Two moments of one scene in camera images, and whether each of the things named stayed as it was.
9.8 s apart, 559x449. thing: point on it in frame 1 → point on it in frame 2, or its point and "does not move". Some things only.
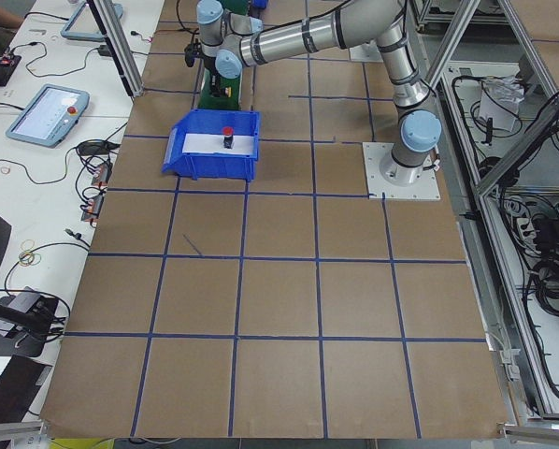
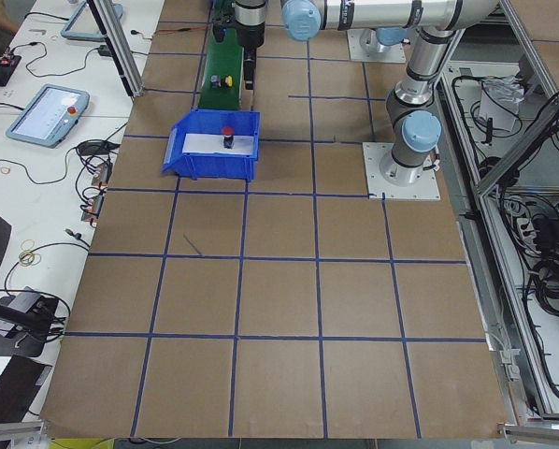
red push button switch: x=228 y=137 does not move
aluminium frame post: x=115 y=34 does not move
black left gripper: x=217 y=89 → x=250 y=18
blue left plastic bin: x=213 y=166 does not move
